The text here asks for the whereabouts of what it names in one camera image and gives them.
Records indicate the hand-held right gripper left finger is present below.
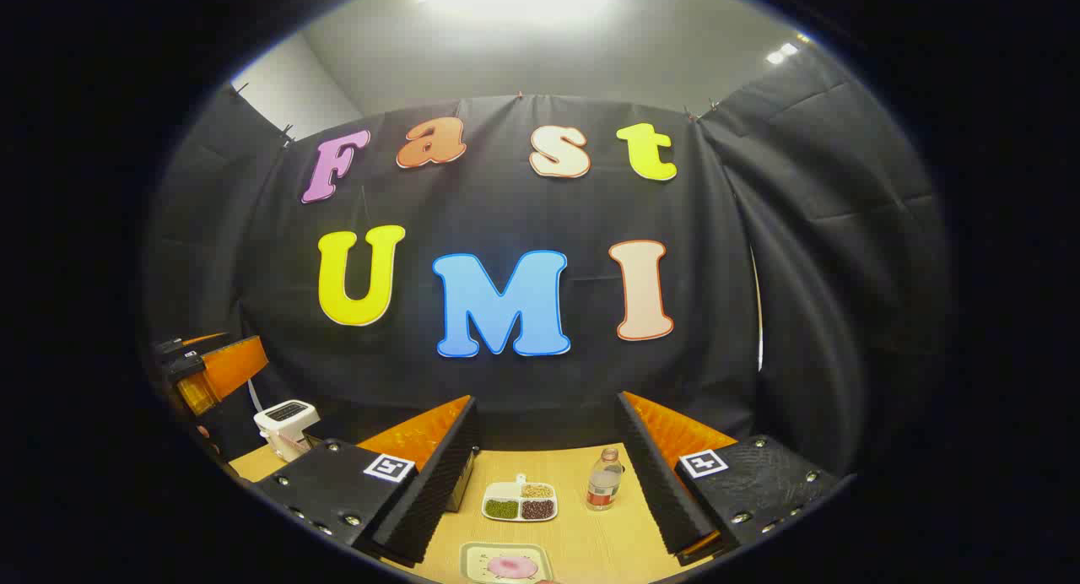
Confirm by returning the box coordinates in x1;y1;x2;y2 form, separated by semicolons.
249;394;482;568

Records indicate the pale green food plate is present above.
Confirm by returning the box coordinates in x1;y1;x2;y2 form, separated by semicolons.
459;541;554;584

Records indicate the white toaster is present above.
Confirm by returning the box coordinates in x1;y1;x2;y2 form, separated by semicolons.
253;400;321;462

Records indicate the clear plastic bottle red label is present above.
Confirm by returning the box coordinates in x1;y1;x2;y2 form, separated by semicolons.
586;447;625;512

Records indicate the white divided plate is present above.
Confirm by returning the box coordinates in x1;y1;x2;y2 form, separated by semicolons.
481;473;559;523

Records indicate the black electric oven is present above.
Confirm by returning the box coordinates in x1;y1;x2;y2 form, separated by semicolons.
445;470;477;514

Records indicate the pink doughnut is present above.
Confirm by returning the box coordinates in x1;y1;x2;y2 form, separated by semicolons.
488;555;539;580

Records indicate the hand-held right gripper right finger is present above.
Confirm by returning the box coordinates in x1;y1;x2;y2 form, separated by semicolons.
614;390;843;566

